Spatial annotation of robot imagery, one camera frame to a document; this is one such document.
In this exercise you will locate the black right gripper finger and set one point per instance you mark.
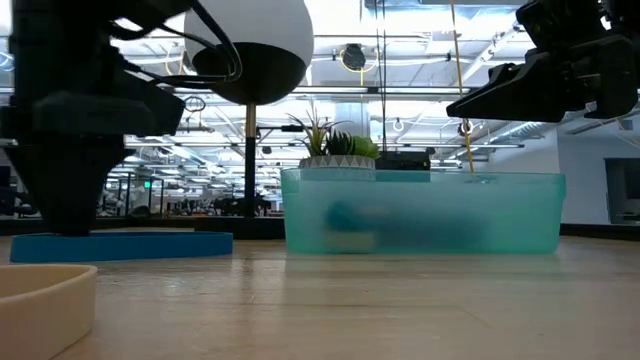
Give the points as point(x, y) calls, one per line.
point(555, 87)
point(495, 97)

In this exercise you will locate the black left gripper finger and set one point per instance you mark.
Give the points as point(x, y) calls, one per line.
point(107, 165)
point(62, 190)

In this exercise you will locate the blue wide rubber band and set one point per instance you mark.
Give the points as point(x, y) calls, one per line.
point(150, 247)
point(345, 217)

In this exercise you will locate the teal translucent plastic bin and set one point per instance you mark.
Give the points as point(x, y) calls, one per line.
point(525, 210)

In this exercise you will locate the tan wide rubber band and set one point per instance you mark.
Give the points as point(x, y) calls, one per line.
point(40, 310)

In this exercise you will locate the white globe lamp black base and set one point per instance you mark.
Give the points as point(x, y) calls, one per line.
point(260, 75)

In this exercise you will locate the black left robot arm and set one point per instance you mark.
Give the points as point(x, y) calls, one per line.
point(60, 40)

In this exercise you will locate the black framed background workstation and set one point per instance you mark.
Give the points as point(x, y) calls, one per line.
point(145, 195)

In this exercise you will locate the black vented equipment box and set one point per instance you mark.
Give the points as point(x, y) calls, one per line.
point(402, 161)

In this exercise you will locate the succulent plant in patterned pot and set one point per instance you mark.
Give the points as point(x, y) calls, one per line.
point(337, 161)

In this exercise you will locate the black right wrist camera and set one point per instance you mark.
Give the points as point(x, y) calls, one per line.
point(560, 25)

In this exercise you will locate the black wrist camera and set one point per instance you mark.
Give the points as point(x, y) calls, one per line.
point(560, 25)
point(160, 112)

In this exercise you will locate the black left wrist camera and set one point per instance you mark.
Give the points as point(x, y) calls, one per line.
point(160, 112)

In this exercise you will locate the dark wall screen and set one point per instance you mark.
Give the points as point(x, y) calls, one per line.
point(622, 190)

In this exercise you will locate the black aluminium table frame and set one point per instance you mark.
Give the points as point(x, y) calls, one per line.
point(600, 230)

